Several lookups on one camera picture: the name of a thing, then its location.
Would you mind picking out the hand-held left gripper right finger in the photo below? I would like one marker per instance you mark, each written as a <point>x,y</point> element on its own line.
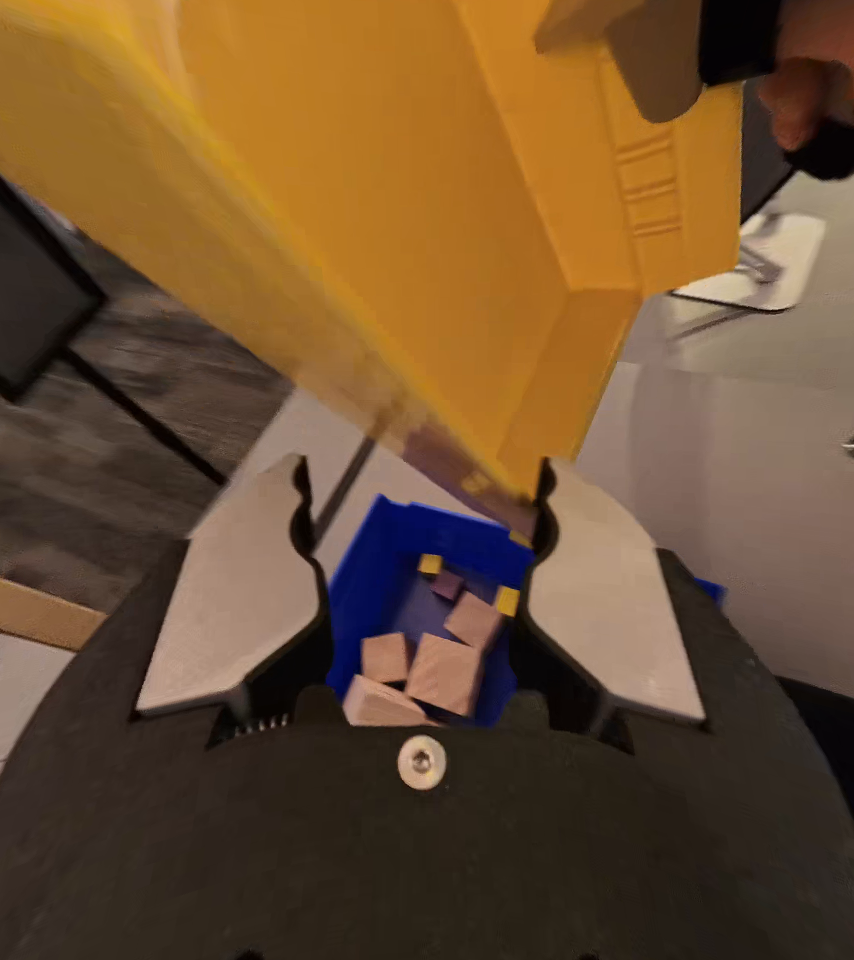
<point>607,600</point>

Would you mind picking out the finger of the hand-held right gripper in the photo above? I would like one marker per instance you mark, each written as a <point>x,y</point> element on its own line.
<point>659,60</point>

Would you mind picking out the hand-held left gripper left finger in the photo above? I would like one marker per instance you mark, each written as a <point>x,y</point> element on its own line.
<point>239,592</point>

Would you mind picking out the blue plastic box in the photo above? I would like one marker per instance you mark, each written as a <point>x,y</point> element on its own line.
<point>367,592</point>

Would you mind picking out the pile of wooden cubes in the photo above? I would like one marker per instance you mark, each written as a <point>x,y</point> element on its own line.
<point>442,671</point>

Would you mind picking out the yellow plastic box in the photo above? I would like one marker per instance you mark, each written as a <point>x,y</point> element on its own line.
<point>397,187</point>

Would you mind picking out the person's right hand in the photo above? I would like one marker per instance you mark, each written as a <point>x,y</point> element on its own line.
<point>847,52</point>

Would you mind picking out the white printed instruction sheet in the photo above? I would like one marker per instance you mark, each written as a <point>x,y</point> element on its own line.
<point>14,697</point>

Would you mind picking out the black framed board on stand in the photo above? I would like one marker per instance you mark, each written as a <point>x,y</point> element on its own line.
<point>6,285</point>

